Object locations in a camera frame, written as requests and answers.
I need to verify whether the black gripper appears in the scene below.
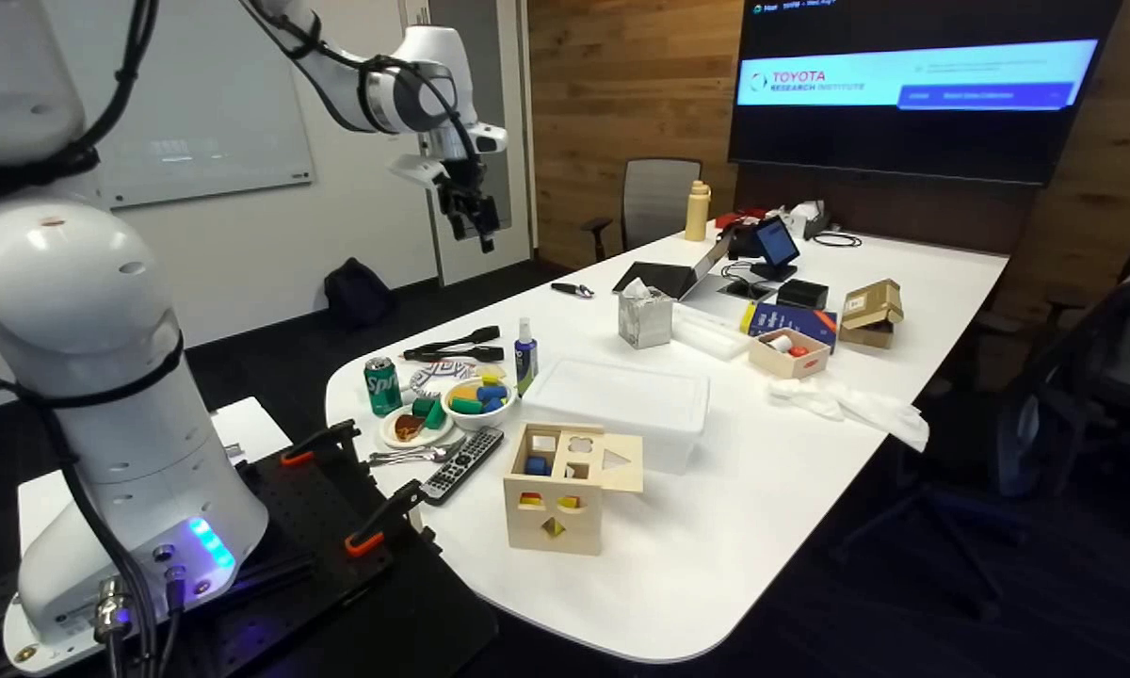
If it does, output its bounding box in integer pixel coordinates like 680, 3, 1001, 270
435, 155, 510, 256

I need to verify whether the yellow mustard bottle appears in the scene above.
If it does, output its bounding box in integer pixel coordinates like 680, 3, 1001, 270
683, 178, 716, 246

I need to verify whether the black backpack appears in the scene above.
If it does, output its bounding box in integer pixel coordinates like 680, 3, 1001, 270
322, 256, 401, 340

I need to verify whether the grey door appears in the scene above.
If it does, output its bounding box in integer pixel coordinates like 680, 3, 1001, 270
425, 0, 539, 288

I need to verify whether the white bowl with coloured blocks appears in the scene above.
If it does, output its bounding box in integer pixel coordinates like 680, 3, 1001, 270
441, 364, 521, 431

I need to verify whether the grey office chair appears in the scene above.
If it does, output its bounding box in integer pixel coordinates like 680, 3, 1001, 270
587, 155, 705, 262

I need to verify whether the grey tissue box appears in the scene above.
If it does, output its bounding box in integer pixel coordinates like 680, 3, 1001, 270
615, 276, 680, 349

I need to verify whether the green soda can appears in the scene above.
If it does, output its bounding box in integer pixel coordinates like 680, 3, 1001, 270
362, 354, 408, 418

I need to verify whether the green toy block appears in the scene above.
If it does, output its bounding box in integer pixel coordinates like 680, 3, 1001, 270
410, 391, 452, 431

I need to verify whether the white plate with orange toy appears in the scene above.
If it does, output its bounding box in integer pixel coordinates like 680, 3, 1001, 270
377, 405, 457, 454

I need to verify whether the clear plastic storage bin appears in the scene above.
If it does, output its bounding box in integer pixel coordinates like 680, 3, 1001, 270
515, 354, 716, 478

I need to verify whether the black remote control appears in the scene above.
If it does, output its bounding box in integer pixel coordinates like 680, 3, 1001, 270
417, 425, 510, 507

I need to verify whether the clear plastic container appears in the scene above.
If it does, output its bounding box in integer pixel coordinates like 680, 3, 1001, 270
669, 303, 759, 364

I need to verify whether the wooden shape sorter lid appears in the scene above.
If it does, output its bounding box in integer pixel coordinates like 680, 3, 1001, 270
585, 429, 648, 497

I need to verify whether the wooden shape sorter box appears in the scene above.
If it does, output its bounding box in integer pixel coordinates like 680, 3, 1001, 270
501, 421, 609, 556

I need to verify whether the small black tablet display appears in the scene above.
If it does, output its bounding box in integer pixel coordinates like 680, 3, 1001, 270
746, 213, 805, 281

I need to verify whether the blue printed box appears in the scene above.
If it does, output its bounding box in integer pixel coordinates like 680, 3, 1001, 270
746, 298, 844, 354

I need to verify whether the small black box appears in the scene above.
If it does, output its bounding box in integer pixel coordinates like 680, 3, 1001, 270
776, 276, 833, 312

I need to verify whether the small wooden tray with blocks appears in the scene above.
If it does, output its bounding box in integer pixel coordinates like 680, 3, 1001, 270
746, 327, 833, 385

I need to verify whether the open brown cardboard box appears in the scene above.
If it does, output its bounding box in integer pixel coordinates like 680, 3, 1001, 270
838, 276, 909, 349

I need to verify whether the white plastic bag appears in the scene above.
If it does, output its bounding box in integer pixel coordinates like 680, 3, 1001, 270
766, 372, 936, 454

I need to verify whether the black mesh office chair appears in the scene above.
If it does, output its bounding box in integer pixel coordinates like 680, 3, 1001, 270
840, 219, 1130, 616

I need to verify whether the wall whiteboard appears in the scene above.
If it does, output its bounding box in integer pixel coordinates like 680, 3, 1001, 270
37, 0, 322, 213

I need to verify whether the black mount with orange clamps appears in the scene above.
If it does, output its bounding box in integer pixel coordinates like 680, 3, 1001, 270
172, 413, 505, 678

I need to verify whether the large wall television screen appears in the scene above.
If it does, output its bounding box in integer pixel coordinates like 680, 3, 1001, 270
728, 0, 1126, 190

